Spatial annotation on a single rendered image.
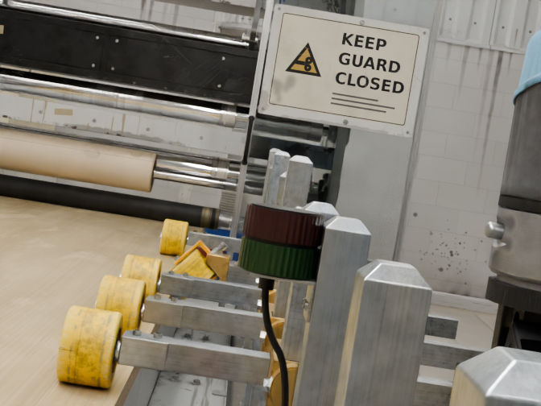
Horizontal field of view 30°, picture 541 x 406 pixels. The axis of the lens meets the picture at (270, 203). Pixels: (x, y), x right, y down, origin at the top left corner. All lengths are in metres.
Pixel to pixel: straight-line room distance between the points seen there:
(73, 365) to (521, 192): 0.58
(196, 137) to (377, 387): 2.57
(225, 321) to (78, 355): 0.31
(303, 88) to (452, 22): 6.59
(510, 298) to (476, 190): 8.91
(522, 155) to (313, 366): 0.25
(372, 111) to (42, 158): 1.00
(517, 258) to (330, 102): 2.46
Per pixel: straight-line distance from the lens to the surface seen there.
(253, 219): 0.75
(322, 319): 0.76
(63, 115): 3.11
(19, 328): 1.33
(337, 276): 0.76
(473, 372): 0.28
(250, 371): 1.06
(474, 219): 9.52
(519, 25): 9.65
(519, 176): 0.61
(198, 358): 1.06
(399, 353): 0.51
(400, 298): 0.51
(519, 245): 0.60
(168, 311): 1.31
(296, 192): 1.50
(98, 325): 1.05
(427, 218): 9.45
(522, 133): 0.61
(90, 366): 1.05
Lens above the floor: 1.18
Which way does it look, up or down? 3 degrees down
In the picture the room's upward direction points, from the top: 9 degrees clockwise
